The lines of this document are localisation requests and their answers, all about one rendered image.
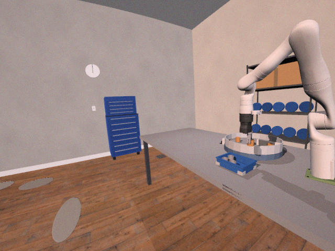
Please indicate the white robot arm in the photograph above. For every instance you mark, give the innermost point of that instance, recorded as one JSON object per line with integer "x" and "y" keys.
{"x": 304, "y": 41}

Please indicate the blue crate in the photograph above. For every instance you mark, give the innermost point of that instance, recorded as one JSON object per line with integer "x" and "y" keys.
{"x": 243, "y": 164}

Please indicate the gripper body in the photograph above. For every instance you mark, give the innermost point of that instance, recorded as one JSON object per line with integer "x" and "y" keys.
{"x": 246, "y": 118}

